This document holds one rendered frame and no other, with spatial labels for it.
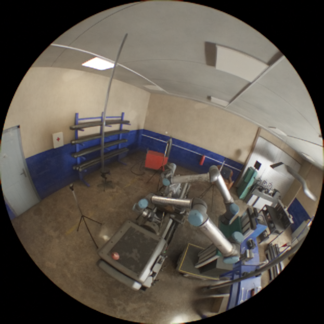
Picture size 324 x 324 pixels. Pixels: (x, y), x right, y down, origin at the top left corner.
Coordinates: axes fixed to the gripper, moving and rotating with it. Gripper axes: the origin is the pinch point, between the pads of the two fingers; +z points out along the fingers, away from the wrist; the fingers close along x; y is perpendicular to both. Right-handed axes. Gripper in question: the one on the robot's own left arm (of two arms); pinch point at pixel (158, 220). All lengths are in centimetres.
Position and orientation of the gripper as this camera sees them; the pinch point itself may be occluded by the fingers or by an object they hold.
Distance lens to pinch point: 134.2
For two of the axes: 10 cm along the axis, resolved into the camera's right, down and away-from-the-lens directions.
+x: 2.0, -4.5, 8.7
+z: 8.2, 5.7, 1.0
